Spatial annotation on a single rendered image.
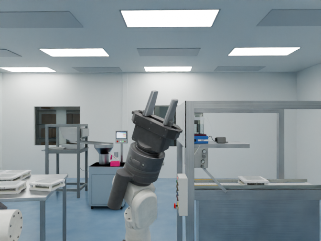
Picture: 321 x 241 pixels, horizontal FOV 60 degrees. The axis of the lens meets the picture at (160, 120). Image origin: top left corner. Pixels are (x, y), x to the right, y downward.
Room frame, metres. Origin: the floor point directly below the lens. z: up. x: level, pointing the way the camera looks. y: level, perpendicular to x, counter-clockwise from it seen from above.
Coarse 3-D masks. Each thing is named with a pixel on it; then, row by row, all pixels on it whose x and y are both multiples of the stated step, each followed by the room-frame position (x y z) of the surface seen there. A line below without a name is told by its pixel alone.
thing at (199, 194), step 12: (204, 192) 2.70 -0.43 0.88; (216, 192) 2.70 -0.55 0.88; (228, 192) 2.71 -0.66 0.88; (240, 192) 2.71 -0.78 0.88; (252, 192) 2.71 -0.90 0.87; (264, 192) 2.71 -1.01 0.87; (276, 192) 2.71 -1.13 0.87; (288, 192) 2.71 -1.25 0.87; (300, 192) 2.71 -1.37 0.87; (312, 192) 2.71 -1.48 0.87
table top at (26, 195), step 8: (32, 176) 3.41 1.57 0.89; (40, 176) 3.41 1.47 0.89; (48, 176) 3.41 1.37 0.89; (56, 176) 3.41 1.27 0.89; (64, 176) 3.41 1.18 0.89; (24, 192) 2.66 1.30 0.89; (32, 192) 2.66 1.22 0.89; (40, 192) 2.66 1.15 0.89; (48, 192) 2.66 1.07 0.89; (0, 200) 2.45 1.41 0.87; (8, 200) 2.46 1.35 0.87; (16, 200) 2.47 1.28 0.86; (24, 200) 2.48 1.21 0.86; (32, 200) 2.49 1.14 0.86; (40, 200) 2.50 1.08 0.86
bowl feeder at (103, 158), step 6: (96, 144) 5.10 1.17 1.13; (102, 144) 5.41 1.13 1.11; (108, 144) 5.11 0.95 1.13; (96, 150) 5.17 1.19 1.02; (102, 150) 5.10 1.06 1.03; (108, 150) 5.15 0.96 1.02; (102, 156) 5.16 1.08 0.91; (108, 156) 5.24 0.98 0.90; (114, 156) 5.14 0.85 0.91; (102, 162) 5.16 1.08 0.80; (108, 162) 5.24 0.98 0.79
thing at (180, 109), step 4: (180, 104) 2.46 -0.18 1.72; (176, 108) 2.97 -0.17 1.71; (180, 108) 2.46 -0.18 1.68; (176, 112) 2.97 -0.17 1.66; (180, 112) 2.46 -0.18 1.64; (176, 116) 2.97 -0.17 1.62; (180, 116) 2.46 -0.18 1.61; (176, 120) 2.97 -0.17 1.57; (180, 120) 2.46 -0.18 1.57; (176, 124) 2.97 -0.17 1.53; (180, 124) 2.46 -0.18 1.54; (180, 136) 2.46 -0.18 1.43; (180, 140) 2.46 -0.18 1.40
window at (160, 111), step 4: (156, 108) 7.73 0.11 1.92; (160, 108) 7.73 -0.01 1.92; (164, 108) 7.73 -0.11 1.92; (156, 112) 7.73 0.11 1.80; (160, 112) 7.73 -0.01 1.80; (164, 112) 7.73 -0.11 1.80; (160, 116) 7.73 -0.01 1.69; (164, 116) 7.73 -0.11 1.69; (196, 116) 7.71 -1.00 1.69; (172, 140) 7.72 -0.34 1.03; (176, 140) 7.72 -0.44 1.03; (172, 144) 7.72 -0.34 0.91; (176, 144) 7.72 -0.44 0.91
